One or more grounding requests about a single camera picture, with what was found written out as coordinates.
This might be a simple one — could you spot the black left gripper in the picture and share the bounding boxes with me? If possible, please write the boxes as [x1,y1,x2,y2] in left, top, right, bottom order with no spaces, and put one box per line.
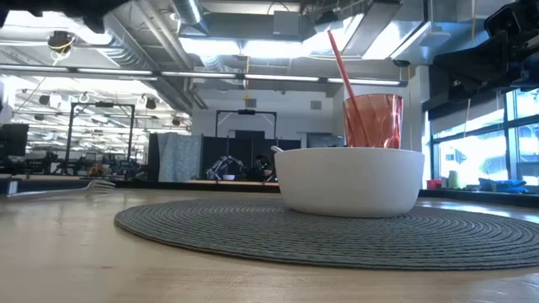
[0,0,127,35]

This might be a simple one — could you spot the black desk monitor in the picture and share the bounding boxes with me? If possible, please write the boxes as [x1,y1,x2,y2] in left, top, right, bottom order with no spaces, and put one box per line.
[0,123,30,157]

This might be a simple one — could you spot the dark wall monitor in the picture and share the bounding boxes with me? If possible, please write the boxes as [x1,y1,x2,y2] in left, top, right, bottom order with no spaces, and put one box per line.
[306,132,344,148]

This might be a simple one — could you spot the dark window blind box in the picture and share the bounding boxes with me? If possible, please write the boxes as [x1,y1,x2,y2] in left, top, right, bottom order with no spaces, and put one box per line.
[423,83,539,124]

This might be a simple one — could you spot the large black gantry frame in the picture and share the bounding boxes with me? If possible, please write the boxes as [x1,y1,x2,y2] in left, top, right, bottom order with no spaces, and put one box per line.
[62,102,136,174]

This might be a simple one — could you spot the white bowl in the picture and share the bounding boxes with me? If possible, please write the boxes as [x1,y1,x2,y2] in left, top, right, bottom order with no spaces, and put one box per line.
[274,146,425,219]

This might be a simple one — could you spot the grey woven round placemat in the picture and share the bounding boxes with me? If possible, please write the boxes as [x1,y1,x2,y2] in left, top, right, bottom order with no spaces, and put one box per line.
[114,197,539,271]

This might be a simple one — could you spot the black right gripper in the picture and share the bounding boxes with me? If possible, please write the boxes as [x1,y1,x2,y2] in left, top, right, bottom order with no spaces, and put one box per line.
[433,35,539,103]

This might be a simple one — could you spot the small black gantry frame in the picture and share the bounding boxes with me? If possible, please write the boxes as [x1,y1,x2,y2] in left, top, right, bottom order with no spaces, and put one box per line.
[215,109,278,140]

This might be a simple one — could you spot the black yellow ceiling device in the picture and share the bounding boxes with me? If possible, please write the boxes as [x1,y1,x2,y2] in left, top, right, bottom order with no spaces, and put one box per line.
[46,29,77,54]

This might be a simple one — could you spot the grey ceiling box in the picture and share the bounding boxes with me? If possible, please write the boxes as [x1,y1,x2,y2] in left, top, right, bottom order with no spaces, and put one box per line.
[272,10,302,37]

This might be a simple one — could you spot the silver fork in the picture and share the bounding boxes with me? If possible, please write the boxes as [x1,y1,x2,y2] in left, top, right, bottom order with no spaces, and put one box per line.
[6,179,117,201]

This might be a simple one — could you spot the red straw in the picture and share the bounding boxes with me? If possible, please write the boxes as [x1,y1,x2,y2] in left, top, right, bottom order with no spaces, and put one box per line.
[327,29,372,148]

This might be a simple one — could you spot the pink translucent plastic cup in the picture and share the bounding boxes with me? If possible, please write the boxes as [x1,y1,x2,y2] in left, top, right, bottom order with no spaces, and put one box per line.
[342,93,404,149]

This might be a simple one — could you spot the yellow hanging cable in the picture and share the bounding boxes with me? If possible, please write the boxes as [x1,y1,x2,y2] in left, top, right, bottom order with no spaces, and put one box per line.
[462,98,473,138]

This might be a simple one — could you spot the grey curtain partition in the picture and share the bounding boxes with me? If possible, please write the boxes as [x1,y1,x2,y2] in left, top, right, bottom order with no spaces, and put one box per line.
[157,132,203,183]

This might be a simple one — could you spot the round silver air duct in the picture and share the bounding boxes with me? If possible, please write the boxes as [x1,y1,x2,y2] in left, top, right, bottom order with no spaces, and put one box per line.
[170,0,204,25]

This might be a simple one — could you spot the black partition wall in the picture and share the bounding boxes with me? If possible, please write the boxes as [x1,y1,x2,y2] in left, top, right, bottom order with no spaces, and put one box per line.
[200,130,302,183]

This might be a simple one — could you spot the blue cloth bundle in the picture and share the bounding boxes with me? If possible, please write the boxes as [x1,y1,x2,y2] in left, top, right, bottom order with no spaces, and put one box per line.
[478,178,530,194]

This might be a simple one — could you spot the long linear ceiling light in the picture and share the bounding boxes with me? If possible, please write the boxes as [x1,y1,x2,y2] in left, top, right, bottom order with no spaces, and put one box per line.
[0,63,408,88]

